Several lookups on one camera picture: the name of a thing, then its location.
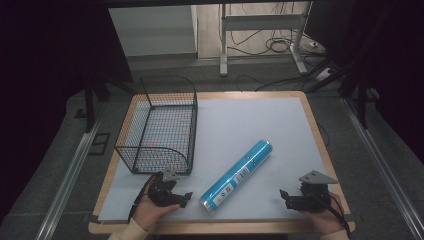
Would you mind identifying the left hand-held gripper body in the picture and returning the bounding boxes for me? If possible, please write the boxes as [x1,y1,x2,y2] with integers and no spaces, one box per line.
[147,168,185,208]

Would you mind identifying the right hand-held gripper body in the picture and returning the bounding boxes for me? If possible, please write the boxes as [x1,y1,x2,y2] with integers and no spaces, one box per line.
[285,170,339,213]

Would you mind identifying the person's left hand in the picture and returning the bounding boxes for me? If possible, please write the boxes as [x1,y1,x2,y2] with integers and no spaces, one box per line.
[132,192,181,232]

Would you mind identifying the person's right hand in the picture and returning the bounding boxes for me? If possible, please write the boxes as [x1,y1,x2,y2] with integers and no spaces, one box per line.
[298,191,346,236]

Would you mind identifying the blue cylindrical roll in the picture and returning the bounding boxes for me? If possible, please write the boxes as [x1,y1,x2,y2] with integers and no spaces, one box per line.
[199,139,274,216]

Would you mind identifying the pale grey table mat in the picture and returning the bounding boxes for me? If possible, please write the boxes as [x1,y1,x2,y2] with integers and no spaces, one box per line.
[97,96,330,224]

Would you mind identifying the black tripod stand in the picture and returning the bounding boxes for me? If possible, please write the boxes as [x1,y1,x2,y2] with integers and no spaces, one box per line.
[73,71,138,134]
[305,56,381,130]

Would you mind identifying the white power strip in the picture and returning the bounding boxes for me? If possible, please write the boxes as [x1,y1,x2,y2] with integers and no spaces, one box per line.
[314,67,335,83]

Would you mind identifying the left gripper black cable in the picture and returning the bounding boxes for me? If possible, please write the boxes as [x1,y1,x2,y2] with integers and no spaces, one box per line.
[127,174,158,224]

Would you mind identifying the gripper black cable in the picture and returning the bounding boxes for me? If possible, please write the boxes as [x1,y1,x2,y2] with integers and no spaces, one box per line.
[311,190,352,240]
[127,174,158,224]

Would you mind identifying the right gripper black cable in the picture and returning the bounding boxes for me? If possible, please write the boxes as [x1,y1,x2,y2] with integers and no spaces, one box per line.
[311,190,352,240]

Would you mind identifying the black wire basket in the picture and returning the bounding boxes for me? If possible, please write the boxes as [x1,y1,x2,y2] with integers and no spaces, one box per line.
[114,75,200,176]

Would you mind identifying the black floor bracket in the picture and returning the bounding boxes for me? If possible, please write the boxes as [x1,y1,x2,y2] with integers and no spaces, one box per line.
[87,132,112,156]

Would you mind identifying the aluminium floor rail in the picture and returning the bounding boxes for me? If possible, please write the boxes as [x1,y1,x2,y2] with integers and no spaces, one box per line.
[34,109,105,240]
[341,97,424,240]

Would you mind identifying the black floor cables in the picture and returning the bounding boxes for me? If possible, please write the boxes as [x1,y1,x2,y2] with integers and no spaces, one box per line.
[218,3,334,93]

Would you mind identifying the white wall panel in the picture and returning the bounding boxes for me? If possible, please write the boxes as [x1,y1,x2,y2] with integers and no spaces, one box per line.
[107,4,198,58]

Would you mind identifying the white metal desk frame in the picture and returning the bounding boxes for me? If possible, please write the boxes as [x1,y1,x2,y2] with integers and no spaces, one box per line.
[218,1,313,78]

